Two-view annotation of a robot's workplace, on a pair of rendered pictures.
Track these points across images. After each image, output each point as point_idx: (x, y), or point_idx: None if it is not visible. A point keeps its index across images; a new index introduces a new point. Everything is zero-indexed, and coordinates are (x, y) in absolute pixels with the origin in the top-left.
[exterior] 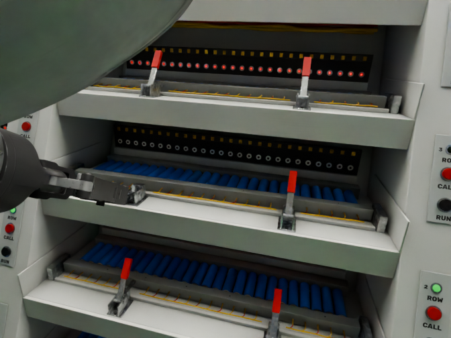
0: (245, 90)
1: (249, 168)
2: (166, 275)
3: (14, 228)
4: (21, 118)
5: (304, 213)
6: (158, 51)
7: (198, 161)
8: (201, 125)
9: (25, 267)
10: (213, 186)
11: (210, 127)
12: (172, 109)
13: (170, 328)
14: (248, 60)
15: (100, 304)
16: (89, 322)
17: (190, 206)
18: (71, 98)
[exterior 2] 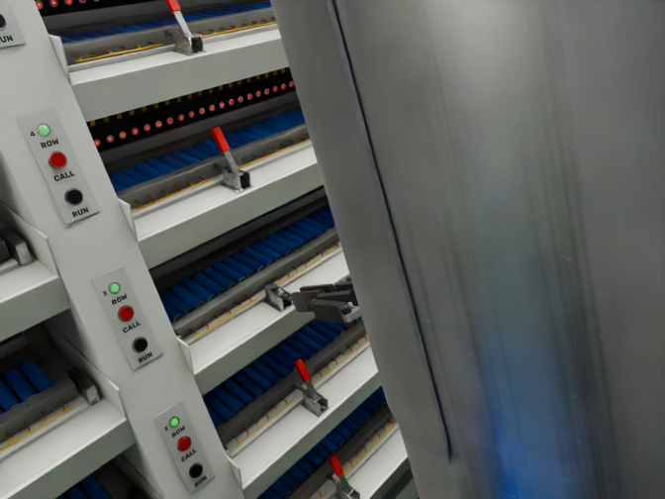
0: (294, 135)
1: (287, 211)
2: (304, 357)
3: (189, 438)
4: (110, 308)
5: None
6: (218, 129)
7: (239, 235)
8: (303, 191)
9: (227, 460)
10: (309, 244)
11: (310, 188)
12: (277, 189)
13: (361, 377)
14: (236, 90)
15: (301, 421)
16: (309, 439)
17: (318, 272)
18: (161, 240)
